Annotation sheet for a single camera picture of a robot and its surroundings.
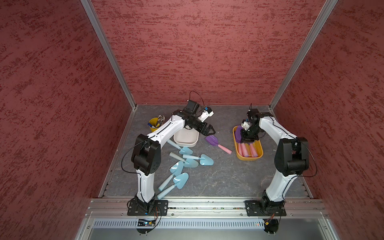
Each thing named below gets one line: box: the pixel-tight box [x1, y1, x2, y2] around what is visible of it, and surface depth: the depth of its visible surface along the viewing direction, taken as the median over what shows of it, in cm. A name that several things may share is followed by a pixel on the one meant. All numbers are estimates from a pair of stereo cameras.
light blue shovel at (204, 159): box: [182, 154, 214, 166], surface depth 93 cm
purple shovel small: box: [249, 143, 258, 158], surface depth 91 cm
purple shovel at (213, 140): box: [205, 134, 233, 155], surface depth 101 cm
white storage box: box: [173, 127, 200, 148], surface depth 102 cm
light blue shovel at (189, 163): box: [169, 152, 199, 168], surface depth 91 cm
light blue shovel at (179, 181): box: [157, 172, 189, 200], surface depth 83 cm
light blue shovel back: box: [167, 139, 194, 155], surface depth 97 cm
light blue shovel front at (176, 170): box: [158, 161, 184, 191], surface depth 88 cm
